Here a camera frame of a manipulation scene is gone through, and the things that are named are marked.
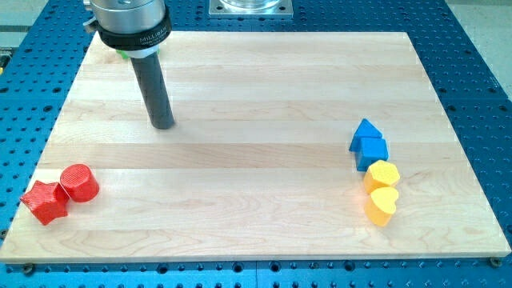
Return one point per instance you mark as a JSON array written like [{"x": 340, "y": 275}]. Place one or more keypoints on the red star block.
[{"x": 46, "y": 201}]

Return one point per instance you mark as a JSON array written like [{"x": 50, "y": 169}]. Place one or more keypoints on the yellow heart block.
[{"x": 381, "y": 206}]

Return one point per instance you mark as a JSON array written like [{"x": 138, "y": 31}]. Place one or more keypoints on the red cylinder block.
[{"x": 79, "y": 182}]

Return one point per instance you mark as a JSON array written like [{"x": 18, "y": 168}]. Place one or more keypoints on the light wooden board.
[{"x": 257, "y": 165}]

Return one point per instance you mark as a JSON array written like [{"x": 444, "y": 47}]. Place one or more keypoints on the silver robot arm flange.
[{"x": 135, "y": 27}]

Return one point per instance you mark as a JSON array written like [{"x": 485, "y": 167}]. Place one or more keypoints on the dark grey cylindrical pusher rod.
[{"x": 152, "y": 85}]

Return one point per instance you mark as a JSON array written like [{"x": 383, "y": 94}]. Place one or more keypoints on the blue cube block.
[{"x": 370, "y": 151}]

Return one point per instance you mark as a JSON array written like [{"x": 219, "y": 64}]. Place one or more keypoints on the blue triangle block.
[{"x": 365, "y": 130}]

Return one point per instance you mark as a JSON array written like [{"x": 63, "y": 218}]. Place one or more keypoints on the yellow hexagon block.
[{"x": 381, "y": 174}]

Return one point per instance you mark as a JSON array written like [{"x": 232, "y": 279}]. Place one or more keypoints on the blue perforated metal table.
[{"x": 465, "y": 47}]

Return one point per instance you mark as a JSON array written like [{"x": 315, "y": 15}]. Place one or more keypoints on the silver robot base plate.
[{"x": 251, "y": 8}]

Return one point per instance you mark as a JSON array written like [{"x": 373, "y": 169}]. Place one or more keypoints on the green block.
[{"x": 123, "y": 54}]

